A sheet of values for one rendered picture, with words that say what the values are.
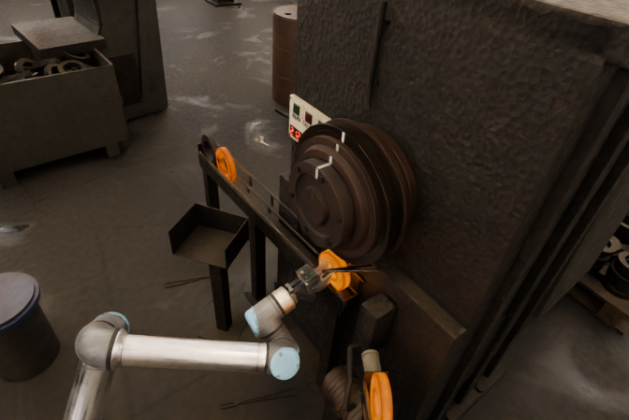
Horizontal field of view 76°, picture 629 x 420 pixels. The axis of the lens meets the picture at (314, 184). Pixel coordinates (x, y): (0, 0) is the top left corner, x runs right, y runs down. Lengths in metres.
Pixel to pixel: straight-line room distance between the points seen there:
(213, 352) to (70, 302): 1.42
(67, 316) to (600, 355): 2.82
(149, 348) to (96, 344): 0.14
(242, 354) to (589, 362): 1.93
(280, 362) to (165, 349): 0.34
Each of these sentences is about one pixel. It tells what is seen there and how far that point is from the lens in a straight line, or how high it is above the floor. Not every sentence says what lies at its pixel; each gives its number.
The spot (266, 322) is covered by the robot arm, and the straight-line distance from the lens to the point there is 1.44.
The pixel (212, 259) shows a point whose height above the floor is 0.60.
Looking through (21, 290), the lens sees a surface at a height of 0.43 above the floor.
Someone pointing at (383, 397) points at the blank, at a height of 0.78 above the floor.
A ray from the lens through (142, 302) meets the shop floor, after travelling 2.48.
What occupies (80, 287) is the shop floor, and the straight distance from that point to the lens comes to 2.67.
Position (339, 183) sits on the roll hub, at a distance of 1.13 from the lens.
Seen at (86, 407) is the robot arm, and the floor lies 0.56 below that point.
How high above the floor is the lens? 1.91
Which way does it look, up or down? 37 degrees down
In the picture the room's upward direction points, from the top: 5 degrees clockwise
